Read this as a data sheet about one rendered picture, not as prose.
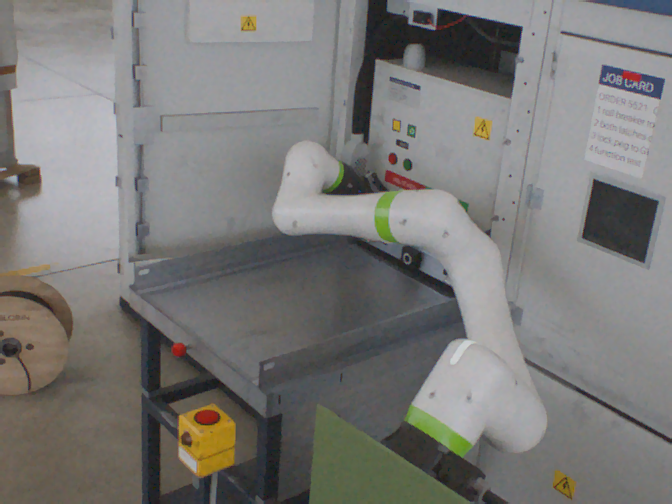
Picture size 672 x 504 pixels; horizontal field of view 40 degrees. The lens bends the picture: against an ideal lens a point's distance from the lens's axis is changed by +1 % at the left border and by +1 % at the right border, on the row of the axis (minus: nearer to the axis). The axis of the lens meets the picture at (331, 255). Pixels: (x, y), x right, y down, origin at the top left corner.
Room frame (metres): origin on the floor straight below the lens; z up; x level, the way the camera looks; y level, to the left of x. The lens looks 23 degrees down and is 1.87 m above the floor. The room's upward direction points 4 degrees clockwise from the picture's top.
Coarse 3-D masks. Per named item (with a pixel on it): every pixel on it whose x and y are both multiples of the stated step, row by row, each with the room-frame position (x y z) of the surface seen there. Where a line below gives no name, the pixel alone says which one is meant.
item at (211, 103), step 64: (128, 0) 2.26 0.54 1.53; (192, 0) 2.34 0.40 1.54; (256, 0) 2.43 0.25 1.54; (320, 0) 2.55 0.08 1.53; (128, 64) 2.26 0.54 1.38; (192, 64) 2.37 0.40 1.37; (256, 64) 2.46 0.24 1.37; (320, 64) 2.55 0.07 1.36; (128, 128) 2.26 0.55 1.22; (192, 128) 2.35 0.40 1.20; (256, 128) 2.46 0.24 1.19; (320, 128) 2.56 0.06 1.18; (128, 192) 2.26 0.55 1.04; (192, 192) 2.37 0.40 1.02; (256, 192) 2.47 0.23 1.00; (128, 256) 2.26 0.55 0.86
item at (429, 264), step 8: (384, 248) 2.42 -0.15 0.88; (392, 248) 2.39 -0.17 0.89; (400, 248) 2.37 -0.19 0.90; (416, 248) 2.32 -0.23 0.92; (400, 256) 2.37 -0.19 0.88; (424, 256) 2.30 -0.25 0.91; (432, 256) 2.27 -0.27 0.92; (424, 264) 2.29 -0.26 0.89; (432, 264) 2.27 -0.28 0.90; (440, 264) 2.25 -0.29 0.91; (424, 272) 2.29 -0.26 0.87; (432, 272) 2.27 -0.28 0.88; (440, 272) 2.25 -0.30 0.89
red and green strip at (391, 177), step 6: (390, 174) 2.44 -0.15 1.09; (396, 174) 2.42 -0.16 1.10; (384, 180) 2.45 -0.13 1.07; (390, 180) 2.44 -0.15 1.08; (396, 180) 2.42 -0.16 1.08; (402, 180) 2.40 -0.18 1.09; (408, 180) 2.38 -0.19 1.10; (402, 186) 2.40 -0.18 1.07; (408, 186) 2.38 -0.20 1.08; (414, 186) 2.36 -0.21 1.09; (420, 186) 2.35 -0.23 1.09; (426, 186) 2.33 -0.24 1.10; (462, 204) 2.23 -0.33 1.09; (468, 204) 2.21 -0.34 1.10
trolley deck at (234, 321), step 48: (192, 288) 2.12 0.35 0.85; (240, 288) 2.14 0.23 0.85; (288, 288) 2.16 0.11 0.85; (336, 288) 2.18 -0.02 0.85; (384, 288) 2.21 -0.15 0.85; (192, 336) 1.86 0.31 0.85; (240, 336) 1.88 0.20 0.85; (288, 336) 1.90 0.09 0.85; (432, 336) 1.95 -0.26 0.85; (240, 384) 1.71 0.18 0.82; (288, 384) 1.68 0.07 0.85; (336, 384) 1.75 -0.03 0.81
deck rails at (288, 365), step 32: (192, 256) 2.18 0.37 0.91; (224, 256) 2.25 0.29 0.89; (256, 256) 2.31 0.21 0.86; (288, 256) 2.36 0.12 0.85; (160, 288) 2.09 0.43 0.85; (384, 320) 1.88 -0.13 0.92; (416, 320) 1.95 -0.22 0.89; (448, 320) 2.02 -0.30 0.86; (288, 352) 1.70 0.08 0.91; (320, 352) 1.76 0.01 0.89; (352, 352) 1.82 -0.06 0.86; (256, 384) 1.67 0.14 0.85
